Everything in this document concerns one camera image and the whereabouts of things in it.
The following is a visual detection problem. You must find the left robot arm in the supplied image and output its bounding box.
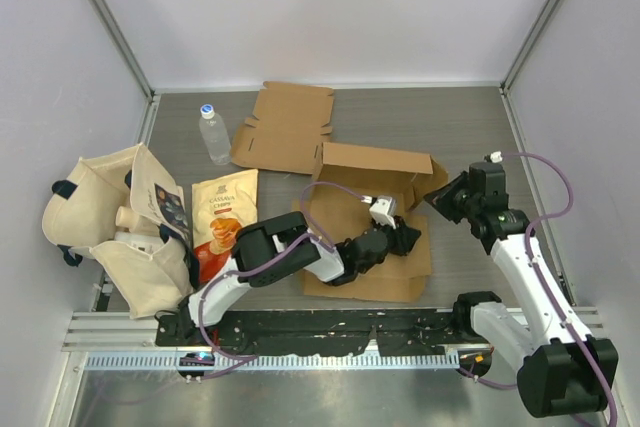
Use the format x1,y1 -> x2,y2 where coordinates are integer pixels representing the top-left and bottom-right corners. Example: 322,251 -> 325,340
177,211 -> 421,346

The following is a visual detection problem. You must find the left aluminium frame post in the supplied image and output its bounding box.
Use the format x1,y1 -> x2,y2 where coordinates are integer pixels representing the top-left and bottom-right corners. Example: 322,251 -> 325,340
88,0 -> 159,144

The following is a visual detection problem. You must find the beige canvas tote bag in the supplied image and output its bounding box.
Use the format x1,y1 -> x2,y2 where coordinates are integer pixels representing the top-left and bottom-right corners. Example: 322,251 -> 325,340
42,143 -> 199,319

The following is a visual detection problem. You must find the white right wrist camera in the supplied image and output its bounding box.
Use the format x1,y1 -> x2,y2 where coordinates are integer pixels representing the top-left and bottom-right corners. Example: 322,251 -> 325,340
484,151 -> 504,164

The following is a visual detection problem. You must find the slotted cable duct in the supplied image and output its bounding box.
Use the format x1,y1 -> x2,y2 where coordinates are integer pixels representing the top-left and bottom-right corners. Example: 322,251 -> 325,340
84,350 -> 460,371

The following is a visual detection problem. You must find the large brown cardboard box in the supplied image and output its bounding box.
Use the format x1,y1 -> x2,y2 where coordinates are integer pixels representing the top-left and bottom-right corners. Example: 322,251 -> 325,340
300,142 -> 449,303

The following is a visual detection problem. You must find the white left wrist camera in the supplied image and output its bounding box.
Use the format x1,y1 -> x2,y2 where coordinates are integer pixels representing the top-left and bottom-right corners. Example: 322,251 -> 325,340
361,195 -> 396,229

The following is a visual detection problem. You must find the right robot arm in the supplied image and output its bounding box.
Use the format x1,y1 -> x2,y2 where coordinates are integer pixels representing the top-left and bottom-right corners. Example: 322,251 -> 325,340
424,151 -> 619,426

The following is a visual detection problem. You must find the small flat cardboard box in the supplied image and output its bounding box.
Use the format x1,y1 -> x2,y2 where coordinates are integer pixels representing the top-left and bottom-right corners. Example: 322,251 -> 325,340
231,81 -> 335,175

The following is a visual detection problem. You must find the clear plastic water bottle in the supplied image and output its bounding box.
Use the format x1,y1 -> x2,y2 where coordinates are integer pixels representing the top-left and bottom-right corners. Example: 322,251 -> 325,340
199,104 -> 231,165

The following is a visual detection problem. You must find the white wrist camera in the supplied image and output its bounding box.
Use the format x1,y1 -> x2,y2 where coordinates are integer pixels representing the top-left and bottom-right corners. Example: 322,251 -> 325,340
484,151 -> 504,164
361,195 -> 396,229

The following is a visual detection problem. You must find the beige bottle in tote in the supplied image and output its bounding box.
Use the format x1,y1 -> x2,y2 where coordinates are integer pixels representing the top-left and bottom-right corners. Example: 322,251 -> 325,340
115,206 -> 139,231

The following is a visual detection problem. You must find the right aluminium frame post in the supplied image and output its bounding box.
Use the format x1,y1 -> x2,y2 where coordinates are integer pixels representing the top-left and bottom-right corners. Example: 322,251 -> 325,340
500,0 -> 564,96

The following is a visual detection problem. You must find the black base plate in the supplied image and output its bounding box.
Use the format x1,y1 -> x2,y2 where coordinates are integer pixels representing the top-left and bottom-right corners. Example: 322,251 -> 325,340
154,307 -> 496,356

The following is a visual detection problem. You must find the cassava chips bag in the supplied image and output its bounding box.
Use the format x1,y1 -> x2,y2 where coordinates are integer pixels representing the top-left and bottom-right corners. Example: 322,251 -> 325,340
192,169 -> 258,284

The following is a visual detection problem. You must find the aluminium frame post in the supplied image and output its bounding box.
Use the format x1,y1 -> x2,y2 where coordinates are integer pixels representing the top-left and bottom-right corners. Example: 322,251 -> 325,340
500,0 -> 564,96
88,0 -> 159,144

